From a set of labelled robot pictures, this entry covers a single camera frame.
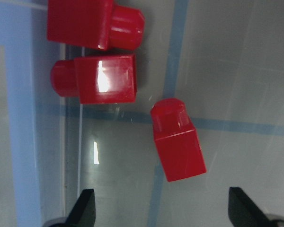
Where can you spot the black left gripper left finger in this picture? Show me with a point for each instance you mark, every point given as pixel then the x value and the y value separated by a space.
pixel 83 213

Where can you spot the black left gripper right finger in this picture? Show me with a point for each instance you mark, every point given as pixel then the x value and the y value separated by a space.
pixel 243 212

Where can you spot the red block picked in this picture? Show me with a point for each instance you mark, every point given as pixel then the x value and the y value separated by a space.
pixel 176 140

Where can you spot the red block lower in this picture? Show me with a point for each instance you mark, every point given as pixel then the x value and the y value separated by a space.
pixel 102 79

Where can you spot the red block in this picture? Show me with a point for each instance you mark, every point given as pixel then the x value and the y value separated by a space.
pixel 102 79
pixel 95 24

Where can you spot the clear plastic storage box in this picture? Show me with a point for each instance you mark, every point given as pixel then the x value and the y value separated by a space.
pixel 223 58

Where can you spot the red block middle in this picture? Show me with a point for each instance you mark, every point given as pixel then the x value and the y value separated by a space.
pixel 95 24

